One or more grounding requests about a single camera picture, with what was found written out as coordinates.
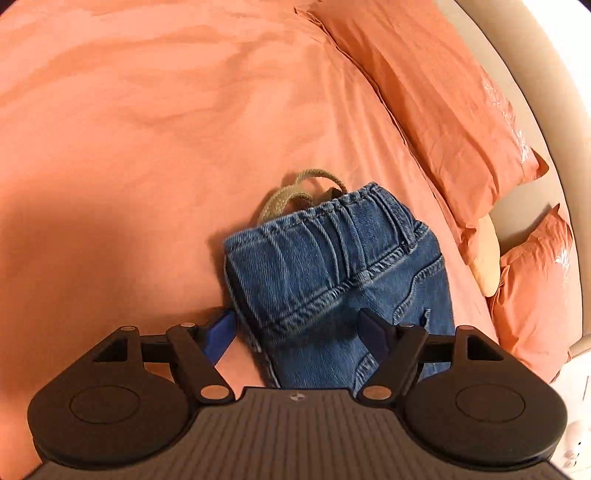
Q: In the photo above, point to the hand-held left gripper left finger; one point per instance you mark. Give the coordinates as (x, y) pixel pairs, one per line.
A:
(219, 339)

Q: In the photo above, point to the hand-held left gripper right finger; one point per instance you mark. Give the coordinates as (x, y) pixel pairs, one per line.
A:
(374, 334)

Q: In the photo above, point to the blue denim pants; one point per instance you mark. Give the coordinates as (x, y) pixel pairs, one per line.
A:
(323, 277)

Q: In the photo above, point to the yellow plush cushion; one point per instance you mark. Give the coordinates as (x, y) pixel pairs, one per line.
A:
(487, 263)

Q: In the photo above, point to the orange embroidered pillow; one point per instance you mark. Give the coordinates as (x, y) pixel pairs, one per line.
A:
(438, 115)
(531, 314)

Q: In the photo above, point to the beige braided belt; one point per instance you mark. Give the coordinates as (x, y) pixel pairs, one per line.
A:
(318, 174)

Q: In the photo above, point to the beige upholstered headboard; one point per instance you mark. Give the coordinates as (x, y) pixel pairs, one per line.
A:
(526, 217)

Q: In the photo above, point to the bed with orange sheet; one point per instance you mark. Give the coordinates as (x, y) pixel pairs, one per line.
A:
(138, 138)

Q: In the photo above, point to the pale bedside nightstand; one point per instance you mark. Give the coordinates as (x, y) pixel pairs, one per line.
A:
(581, 401)

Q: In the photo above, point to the small white object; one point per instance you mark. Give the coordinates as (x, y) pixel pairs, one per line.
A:
(575, 434)

